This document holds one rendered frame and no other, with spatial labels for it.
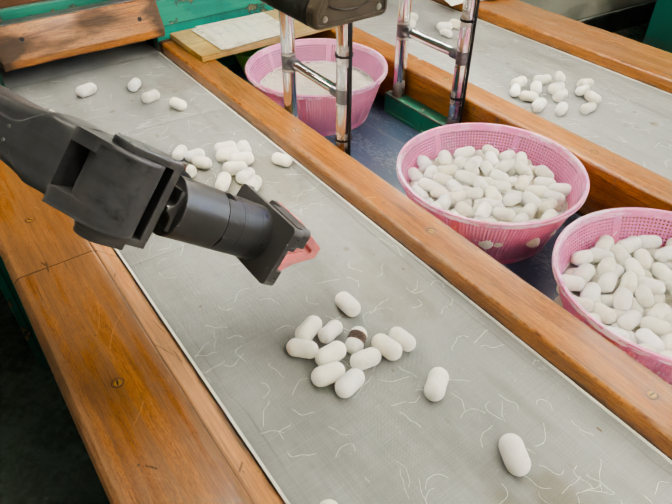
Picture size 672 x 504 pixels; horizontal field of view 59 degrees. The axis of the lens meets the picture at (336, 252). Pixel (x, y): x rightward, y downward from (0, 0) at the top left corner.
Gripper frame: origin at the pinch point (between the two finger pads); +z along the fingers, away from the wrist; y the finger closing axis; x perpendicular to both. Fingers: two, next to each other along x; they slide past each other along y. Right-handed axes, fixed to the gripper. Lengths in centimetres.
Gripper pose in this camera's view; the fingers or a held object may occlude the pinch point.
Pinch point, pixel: (311, 250)
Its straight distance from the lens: 67.5
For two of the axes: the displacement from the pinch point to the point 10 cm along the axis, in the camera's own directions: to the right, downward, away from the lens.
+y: -5.9, -5.2, 6.2
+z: 6.2, 2.0, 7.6
